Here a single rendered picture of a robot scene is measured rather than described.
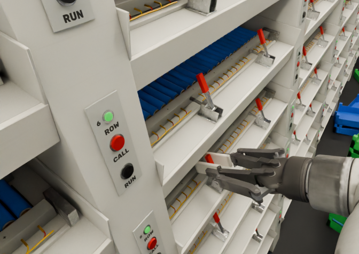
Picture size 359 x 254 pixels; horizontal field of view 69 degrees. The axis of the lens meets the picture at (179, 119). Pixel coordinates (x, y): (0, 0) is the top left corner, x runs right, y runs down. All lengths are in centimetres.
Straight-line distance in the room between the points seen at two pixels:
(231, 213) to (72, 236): 54
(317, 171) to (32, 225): 39
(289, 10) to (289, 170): 49
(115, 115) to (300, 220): 153
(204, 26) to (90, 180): 25
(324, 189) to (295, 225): 125
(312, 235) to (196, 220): 117
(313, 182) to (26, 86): 39
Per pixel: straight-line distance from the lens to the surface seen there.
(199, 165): 58
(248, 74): 65
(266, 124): 79
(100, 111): 27
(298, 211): 176
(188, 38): 37
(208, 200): 61
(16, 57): 24
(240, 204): 84
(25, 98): 25
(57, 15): 24
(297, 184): 47
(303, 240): 166
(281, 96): 93
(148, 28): 36
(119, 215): 35
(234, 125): 74
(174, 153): 43
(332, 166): 46
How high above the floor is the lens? 137
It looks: 33 degrees down
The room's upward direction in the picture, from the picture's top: 9 degrees counter-clockwise
